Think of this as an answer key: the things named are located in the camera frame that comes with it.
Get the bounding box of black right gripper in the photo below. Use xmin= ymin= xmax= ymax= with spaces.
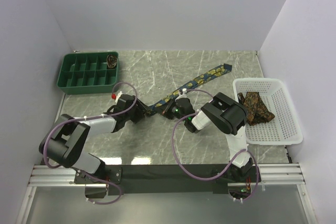
xmin=155 ymin=97 xmax=187 ymax=122

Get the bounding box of blue floral yellow tie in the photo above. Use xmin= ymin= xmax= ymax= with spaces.
xmin=146 ymin=63 xmax=232 ymax=116

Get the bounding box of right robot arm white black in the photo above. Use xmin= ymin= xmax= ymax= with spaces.
xmin=156 ymin=92 xmax=252 ymax=182

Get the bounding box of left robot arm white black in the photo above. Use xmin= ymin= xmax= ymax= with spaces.
xmin=38 ymin=94 xmax=149 ymax=183

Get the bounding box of rolled dark tie in tray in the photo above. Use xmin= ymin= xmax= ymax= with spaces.
xmin=106 ymin=54 xmax=118 ymax=69

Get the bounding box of green compartment tray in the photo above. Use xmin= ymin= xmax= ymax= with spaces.
xmin=57 ymin=51 xmax=120 ymax=95

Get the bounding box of dark key-pattern tie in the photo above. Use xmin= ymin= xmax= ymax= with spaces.
xmin=237 ymin=92 xmax=275 ymax=126

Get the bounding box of black base bar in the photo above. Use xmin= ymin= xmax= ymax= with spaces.
xmin=73 ymin=165 xmax=263 ymax=196

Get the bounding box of white plastic basket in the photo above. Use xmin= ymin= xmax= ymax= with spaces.
xmin=233 ymin=78 xmax=303 ymax=145

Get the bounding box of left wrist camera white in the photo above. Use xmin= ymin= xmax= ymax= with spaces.
xmin=111 ymin=91 xmax=123 ymax=103

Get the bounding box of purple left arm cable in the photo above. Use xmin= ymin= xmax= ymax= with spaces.
xmin=43 ymin=81 xmax=139 ymax=206

